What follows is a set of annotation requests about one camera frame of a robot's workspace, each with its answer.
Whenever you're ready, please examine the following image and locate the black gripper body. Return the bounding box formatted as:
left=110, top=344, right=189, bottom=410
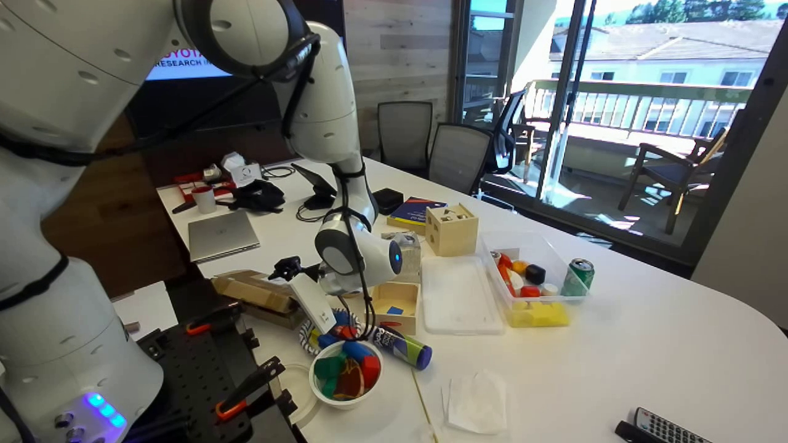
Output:
left=281, top=253, right=327, bottom=283

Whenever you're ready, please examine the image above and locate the brown cardboard box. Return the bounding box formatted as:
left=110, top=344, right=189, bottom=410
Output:
left=210, top=269, right=299, bottom=320

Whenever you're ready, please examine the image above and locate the silver laptop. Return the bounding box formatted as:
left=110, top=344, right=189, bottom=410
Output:
left=184, top=210, right=261, bottom=265

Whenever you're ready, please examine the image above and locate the black cloth bundle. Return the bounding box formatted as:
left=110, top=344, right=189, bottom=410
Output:
left=230, top=179, right=288, bottom=216

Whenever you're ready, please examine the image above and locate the black tablet on stand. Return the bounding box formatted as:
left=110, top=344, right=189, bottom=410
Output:
left=291, top=160, right=340, bottom=212

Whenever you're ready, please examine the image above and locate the small white cup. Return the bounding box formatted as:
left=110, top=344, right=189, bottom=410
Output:
left=191, top=186, right=217, bottom=216

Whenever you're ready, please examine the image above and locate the small black pouch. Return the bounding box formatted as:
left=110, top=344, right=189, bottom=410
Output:
left=370, top=186, right=407, bottom=216

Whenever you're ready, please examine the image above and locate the white bowl of coloured blocks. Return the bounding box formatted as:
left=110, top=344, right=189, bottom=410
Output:
left=308, top=338, right=386, bottom=410

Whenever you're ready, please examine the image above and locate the red tool set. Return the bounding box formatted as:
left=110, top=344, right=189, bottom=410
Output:
left=171, top=168, right=239, bottom=210

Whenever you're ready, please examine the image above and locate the blue book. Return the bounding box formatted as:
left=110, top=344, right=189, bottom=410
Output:
left=386, top=195, right=450, bottom=236

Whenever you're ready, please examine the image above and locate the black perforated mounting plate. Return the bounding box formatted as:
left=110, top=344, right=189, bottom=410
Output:
left=132, top=277, right=308, bottom=443

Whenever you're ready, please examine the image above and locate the wooden shape sorter cube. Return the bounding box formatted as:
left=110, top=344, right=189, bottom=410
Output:
left=423, top=202, right=480, bottom=258

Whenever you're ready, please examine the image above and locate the grey mesh office chair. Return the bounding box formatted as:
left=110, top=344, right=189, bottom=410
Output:
left=425, top=121, right=494, bottom=197
left=377, top=98, right=435, bottom=176

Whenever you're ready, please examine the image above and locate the white napkin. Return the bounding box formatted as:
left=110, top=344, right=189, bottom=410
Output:
left=441, top=370, right=511, bottom=439

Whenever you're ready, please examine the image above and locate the green drink can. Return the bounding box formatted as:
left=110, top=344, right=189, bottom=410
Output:
left=558, top=255, right=597, bottom=301

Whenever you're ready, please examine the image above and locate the dark outdoor chair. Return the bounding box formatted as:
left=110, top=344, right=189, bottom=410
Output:
left=615, top=109, right=743, bottom=236

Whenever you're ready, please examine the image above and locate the black remote control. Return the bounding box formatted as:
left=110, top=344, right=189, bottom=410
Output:
left=612, top=407, right=713, bottom=443

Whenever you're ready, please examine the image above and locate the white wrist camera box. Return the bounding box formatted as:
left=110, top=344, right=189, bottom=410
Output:
left=288, top=274, right=340, bottom=335

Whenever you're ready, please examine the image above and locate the orange handled black clamp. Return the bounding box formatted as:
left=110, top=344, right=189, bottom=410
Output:
left=214, top=355, right=288, bottom=423
left=181, top=301, right=246, bottom=339

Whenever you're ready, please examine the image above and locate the wall television screen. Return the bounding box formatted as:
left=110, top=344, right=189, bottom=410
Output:
left=120, top=31, right=285, bottom=114

